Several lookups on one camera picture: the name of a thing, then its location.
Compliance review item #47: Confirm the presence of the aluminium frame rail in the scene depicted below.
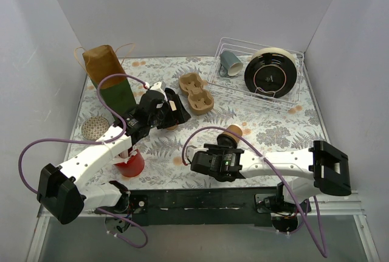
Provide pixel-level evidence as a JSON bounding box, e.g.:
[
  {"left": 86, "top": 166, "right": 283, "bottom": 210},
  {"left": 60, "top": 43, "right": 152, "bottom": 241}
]
[{"left": 26, "top": 207, "right": 97, "bottom": 261}]

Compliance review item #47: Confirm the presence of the grey ceramic mug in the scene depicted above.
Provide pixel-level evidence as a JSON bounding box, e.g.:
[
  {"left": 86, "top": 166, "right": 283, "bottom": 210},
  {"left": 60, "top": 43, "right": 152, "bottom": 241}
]
[{"left": 219, "top": 50, "right": 243, "bottom": 77}]

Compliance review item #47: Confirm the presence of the floral table mat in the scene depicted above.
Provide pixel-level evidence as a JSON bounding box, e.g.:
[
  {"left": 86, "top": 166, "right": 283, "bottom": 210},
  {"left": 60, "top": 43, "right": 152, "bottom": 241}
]
[{"left": 60, "top": 55, "right": 341, "bottom": 192}]

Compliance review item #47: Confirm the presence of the red cup with napkins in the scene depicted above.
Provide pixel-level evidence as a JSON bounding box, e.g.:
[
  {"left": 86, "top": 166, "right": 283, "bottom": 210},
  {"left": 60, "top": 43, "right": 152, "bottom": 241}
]
[{"left": 114, "top": 149, "right": 145, "bottom": 178}]

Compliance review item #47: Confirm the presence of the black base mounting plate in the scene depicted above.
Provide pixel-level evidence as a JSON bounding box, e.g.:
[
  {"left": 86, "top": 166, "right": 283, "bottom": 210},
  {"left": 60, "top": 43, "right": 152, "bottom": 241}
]
[{"left": 94, "top": 187, "right": 305, "bottom": 228}]

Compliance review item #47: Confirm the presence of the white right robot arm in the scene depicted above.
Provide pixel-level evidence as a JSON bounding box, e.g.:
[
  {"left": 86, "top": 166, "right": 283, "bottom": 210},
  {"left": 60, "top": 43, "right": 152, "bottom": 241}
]
[{"left": 185, "top": 133, "right": 351, "bottom": 212}]

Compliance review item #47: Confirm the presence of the white wire dish rack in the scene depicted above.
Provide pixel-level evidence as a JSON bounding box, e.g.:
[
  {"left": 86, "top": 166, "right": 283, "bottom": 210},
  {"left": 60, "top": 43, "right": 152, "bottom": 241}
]
[{"left": 207, "top": 37, "right": 304, "bottom": 111}]

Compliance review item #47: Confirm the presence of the brown and green paper bag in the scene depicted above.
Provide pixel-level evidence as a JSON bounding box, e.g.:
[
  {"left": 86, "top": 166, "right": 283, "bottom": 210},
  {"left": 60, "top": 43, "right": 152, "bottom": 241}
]
[{"left": 81, "top": 45, "right": 136, "bottom": 116}]

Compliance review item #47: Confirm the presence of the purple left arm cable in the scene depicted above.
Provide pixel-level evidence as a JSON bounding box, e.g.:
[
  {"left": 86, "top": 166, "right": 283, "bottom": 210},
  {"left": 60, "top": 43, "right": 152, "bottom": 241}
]
[{"left": 17, "top": 73, "right": 151, "bottom": 249}]

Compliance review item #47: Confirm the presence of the brown cardboard cup carrier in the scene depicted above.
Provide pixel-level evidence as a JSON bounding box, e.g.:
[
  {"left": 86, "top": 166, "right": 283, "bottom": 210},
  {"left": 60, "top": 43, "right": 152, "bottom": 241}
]
[{"left": 179, "top": 72, "right": 215, "bottom": 115}]

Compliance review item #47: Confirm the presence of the small patterned bowl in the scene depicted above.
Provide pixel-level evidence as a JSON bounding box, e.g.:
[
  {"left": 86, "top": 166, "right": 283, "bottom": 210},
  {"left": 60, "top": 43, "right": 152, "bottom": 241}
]
[{"left": 81, "top": 116, "right": 109, "bottom": 140}]

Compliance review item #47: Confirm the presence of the stack of kraft paper cups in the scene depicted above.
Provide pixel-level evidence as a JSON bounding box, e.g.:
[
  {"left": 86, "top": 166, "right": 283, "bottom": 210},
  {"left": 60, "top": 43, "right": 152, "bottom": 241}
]
[{"left": 166, "top": 125, "right": 178, "bottom": 131}]

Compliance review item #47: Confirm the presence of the black plate with cream rim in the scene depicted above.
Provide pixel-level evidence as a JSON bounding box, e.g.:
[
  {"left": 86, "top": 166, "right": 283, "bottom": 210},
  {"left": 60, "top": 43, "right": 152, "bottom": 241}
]
[{"left": 244, "top": 47, "right": 297, "bottom": 98}]

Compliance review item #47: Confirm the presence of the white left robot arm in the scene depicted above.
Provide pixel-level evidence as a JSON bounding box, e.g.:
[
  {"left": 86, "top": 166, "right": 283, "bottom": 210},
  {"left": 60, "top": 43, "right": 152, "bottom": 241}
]
[{"left": 37, "top": 88, "right": 191, "bottom": 224}]

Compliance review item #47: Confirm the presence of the single kraft paper cup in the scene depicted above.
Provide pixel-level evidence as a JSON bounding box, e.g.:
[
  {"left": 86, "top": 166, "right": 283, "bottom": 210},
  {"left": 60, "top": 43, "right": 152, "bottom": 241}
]
[{"left": 223, "top": 124, "right": 243, "bottom": 148}]

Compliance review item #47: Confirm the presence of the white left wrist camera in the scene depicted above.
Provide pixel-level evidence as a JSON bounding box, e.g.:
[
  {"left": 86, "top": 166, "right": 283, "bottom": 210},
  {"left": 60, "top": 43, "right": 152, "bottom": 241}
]
[{"left": 150, "top": 81, "right": 165, "bottom": 93}]

